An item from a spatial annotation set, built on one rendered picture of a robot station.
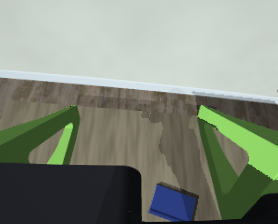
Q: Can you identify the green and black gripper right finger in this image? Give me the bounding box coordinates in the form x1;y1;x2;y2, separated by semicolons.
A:
197;105;278;220

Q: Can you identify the blue flat rectangular pad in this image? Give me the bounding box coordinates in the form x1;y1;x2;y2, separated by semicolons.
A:
148;184;196;222

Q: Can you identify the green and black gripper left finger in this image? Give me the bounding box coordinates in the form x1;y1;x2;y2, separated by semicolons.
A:
0;105;80;165

